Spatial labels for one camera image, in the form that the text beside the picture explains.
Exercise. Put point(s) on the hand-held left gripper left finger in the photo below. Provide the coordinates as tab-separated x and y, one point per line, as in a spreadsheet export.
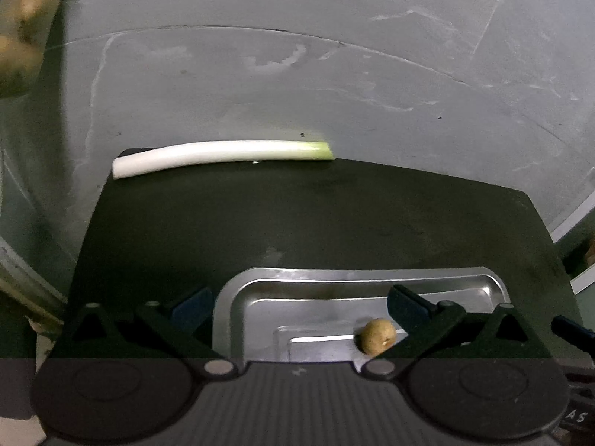
190	310

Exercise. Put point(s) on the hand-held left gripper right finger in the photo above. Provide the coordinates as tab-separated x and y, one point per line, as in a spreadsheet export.
410	306

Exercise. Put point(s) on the white door frame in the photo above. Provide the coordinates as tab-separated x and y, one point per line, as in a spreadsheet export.
576	223

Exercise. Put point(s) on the small brown longan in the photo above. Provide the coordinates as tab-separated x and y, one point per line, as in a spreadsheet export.
376	336

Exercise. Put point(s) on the metal tray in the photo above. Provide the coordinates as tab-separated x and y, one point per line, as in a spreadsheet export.
302	306

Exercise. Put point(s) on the white frame strip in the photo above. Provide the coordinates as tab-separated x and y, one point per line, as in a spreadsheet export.
583	283

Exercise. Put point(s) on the brown potato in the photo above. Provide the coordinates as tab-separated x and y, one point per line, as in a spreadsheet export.
35	4
16	67

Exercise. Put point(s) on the curved wooden frame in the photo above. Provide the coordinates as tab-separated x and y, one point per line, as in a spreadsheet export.
28	288

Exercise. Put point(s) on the white leek stalk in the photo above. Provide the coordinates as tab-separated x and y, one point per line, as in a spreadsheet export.
209	152

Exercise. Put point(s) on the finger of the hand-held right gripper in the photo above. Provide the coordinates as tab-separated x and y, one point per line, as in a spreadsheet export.
569	327

